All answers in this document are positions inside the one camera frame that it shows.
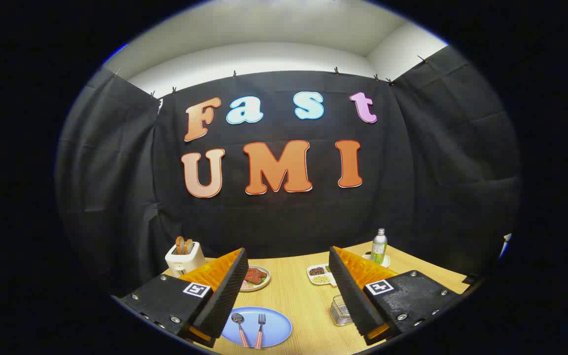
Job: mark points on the pile of yellow beans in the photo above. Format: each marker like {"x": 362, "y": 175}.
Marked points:
{"x": 320, "y": 279}

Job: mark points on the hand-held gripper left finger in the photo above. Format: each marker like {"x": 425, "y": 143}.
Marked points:
{"x": 225, "y": 291}

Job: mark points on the pile of dark beans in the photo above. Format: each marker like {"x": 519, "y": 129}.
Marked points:
{"x": 317, "y": 271}

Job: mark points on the blue round plate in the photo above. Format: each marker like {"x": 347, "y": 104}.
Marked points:
{"x": 276, "y": 325}

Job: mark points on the small white dish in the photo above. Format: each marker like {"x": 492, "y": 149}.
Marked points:
{"x": 386, "y": 260}

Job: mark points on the black backdrop cloth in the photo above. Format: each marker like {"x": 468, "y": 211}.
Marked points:
{"x": 289, "y": 222}

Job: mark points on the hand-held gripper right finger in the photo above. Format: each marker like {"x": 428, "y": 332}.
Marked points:
{"x": 350, "y": 291}

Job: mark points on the beige oval plate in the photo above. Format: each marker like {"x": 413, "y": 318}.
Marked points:
{"x": 263, "y": 285}

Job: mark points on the brown meat piece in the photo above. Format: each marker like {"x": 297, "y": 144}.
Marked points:
{"x": 254, "y": 274}

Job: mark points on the brown toast slice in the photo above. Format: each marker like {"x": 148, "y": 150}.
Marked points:
{"x": 188, "y": 246}
{"x": 179, "y": 245}

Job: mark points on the white divided dish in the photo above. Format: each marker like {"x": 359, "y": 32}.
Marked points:
{"x": 332, "y": 282}

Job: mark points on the green label metal bottle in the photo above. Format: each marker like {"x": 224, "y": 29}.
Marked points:
{"x": 378, "y": 249}

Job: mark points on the white toaster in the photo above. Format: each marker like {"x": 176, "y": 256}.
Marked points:
{"x": 183, "y": 262}

